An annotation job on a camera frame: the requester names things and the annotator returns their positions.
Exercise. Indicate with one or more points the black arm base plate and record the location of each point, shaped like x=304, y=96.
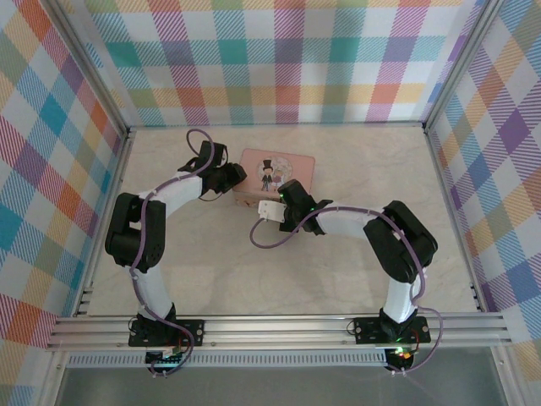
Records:
x=196, y=327
x=367, y=330

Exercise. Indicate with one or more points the pink illustrated tin box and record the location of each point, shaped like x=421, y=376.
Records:
x=296, y=169

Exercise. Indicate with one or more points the thin aluminium wall rail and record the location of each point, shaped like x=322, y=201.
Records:
x=211, y=126

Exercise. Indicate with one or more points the wide aluminium mounting rail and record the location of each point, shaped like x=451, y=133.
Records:
x=274, y=332

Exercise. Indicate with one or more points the aluminium side rail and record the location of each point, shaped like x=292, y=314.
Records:
x=107, y=220

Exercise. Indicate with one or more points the aluminium frame post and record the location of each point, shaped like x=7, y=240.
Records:
x=460, y=63
x=94, y=67

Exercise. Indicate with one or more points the black controller board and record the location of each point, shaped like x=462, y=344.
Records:
x=165, y=357
x=401, y=357

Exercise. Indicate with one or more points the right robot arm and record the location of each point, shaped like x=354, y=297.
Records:
x=351, y=220

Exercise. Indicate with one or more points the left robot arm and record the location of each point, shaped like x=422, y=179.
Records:
x=152, y=292

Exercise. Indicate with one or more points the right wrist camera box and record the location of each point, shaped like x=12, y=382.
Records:
x=270, y=210

